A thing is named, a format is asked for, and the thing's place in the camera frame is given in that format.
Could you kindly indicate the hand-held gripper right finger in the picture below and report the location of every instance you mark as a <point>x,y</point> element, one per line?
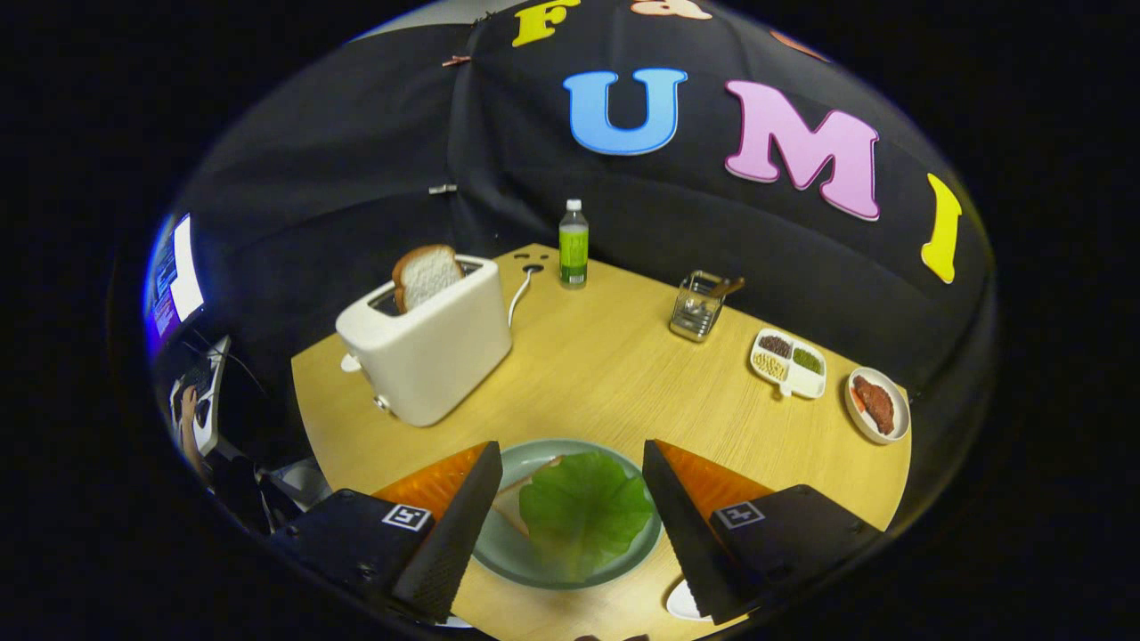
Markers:
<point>686,534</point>

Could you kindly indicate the green label plastic bottle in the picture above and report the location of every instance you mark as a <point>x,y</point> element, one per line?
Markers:
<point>574,249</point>

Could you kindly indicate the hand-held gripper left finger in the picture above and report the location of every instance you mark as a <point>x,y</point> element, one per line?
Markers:
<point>454,543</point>

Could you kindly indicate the red meat slice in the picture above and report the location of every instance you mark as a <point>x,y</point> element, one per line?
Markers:
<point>877,405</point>

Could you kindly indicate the computer keyboard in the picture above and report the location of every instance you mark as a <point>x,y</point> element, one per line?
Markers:
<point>214,392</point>

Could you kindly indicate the computer monitor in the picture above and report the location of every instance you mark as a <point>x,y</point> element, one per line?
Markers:
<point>183,267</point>

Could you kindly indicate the white cloth clip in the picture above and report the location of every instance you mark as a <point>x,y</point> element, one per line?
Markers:
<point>443,189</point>

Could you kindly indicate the white toaster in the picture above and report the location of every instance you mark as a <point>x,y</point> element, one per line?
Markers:
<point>436,356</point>

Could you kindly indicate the orange food slice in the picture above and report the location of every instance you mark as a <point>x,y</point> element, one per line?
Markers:
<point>857,399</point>

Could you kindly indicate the white round plate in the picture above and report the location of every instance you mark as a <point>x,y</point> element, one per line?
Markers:
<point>898,414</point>

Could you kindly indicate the white divided dish of beans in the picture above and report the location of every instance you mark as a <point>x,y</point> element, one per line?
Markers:
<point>806,383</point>

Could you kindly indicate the green lettuce leaf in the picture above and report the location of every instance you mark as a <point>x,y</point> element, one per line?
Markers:
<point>583,512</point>

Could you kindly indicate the pale green round plate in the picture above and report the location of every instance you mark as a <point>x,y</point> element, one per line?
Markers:
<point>508,552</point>

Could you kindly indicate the white square plate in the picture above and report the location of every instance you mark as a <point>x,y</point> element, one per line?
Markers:
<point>681,604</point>

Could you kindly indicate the red cloth clip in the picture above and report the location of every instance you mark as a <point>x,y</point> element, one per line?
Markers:
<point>456,60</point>

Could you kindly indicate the white bread slice brown crust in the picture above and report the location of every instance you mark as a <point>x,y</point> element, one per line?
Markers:
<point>508,512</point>
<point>427,274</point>

